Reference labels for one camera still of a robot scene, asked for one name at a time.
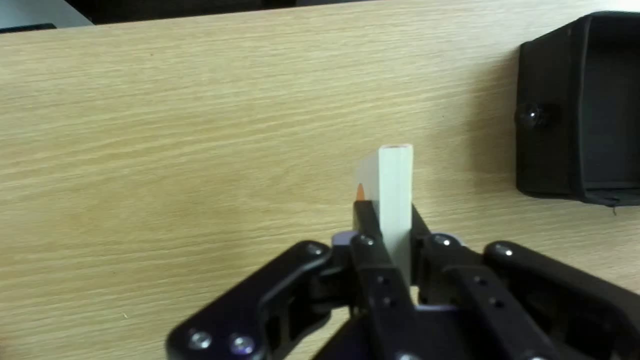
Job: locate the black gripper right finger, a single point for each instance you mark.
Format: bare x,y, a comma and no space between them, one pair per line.
521,301

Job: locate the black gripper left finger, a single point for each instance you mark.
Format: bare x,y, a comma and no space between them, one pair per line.
301,301

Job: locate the orange white snack packet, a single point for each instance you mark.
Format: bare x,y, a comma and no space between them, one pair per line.
394,192

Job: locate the black fabric box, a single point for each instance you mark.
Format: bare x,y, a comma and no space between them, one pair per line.
552,152

